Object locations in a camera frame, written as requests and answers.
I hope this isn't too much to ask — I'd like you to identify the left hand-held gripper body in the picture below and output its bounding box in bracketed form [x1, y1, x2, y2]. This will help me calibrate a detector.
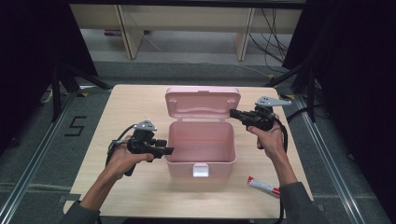
[123, 119, 158, 177]

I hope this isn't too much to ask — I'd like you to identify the black metal stand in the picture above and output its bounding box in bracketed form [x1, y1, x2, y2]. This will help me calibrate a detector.
[50, 63, 113, 123]
[263, 60, 318, 123]

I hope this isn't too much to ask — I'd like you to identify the pink storage box white handle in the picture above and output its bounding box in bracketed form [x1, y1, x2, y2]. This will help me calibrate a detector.
[163, 86, 243, 179]

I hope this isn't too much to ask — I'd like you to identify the dark curtain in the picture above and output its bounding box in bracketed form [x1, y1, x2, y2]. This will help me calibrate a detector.
[281, 0, 396, 224]
[0, 0, 98, 157]

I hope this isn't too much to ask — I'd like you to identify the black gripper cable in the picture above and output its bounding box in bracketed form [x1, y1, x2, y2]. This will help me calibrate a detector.
[105, 123, 138, 166]
[273, 117, 290, 154]

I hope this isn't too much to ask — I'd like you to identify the person's right hand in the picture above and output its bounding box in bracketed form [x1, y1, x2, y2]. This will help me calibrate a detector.
[247, 115, 287, 160]

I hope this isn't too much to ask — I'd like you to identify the beige wooden desk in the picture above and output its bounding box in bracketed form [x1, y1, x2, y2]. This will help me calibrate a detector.
[68, 4, 303, 62]

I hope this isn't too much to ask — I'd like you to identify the person's left hand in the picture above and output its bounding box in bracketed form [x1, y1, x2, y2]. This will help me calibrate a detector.
[106, 144, 155, 181]

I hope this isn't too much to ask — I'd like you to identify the aluminium floor rail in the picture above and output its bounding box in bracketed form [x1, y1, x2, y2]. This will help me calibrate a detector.
[293, 93, 366, 224]
[0, 92, 78, 224]

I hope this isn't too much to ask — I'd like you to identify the bundle of black cables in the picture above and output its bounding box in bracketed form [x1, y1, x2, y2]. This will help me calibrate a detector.
[247, 7, 290, 75]

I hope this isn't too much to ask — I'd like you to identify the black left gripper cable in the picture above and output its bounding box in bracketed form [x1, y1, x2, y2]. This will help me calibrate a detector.
[105, 123, 138, 166]

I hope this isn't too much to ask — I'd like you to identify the white and red tube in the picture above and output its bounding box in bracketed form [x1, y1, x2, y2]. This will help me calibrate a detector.
[246, 175, 281, 199]

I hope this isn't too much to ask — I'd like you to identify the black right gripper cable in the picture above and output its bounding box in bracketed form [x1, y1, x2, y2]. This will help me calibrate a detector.
[273, 117, 290, 154]

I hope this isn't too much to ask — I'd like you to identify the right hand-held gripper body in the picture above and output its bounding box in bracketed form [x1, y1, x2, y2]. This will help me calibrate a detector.
[245, 95, 293, 132]

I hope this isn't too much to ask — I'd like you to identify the black floor cable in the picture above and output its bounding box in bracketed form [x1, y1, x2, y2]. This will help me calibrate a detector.
[286, 105, 316, 123]

